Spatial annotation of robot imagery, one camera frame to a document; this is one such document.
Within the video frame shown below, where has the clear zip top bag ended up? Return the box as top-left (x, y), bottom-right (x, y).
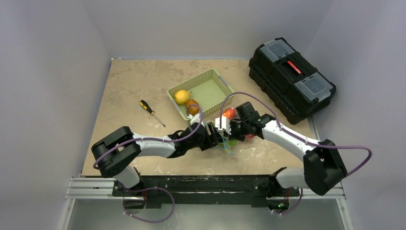
top-left (212, 114), bottom-right (239, 154)

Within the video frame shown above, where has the green fake lime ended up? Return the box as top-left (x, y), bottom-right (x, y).
top-left (228, 140), bottom-right (237, 146)

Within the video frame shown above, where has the brown fake kiwi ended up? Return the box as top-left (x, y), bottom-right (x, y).
top-left (185, 99), bottom-right (200, 116)

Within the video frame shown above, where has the yellow fake lemon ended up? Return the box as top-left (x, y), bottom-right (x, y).
top-left (174, 90), bottom-right (191, 104)

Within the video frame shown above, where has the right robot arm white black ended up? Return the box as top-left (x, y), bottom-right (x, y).
top-left (220, 102), bottom-right (348, 196)

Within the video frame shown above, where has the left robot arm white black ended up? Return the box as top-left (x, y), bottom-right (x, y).
top-left (91, 122), bottom-right (224, 196)

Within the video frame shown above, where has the red fake apple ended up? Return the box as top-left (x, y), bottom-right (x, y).
top-left (245, 134), bottom-right (255, 141)

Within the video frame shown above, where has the green plastic basket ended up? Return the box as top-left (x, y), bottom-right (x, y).
top-left (167, 69), bottom-right (234, 121)

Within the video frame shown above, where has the black toolbox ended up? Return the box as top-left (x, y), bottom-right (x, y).
top-left (248, 37), bottom-right (337, 125)

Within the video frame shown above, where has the yellow black screwdriver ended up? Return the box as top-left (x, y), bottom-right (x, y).
top-left (140, 100), bottom-right (166, 127)

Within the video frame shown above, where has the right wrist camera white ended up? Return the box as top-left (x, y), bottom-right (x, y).
top-left (214, 116), bottom-right (231, 134)

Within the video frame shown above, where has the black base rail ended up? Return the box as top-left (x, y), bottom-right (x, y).
top-left (112, 174), bottom-right (300, 210)

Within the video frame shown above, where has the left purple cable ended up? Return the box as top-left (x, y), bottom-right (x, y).
top-left (92, 104), bottom-right (204, 224)

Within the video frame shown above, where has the purple cable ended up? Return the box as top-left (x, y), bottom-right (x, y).
top-left (219, 92), bottom-right (372, 217)
top-left (92, 104), bottom-right (204, 224)

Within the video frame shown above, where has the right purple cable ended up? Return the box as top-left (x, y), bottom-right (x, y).
top-left (219, 92), bottom-right (372, 217)

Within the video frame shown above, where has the aluminium frame rail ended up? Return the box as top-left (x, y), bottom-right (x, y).
top-left (57, 177), bottom-right (114, 230)

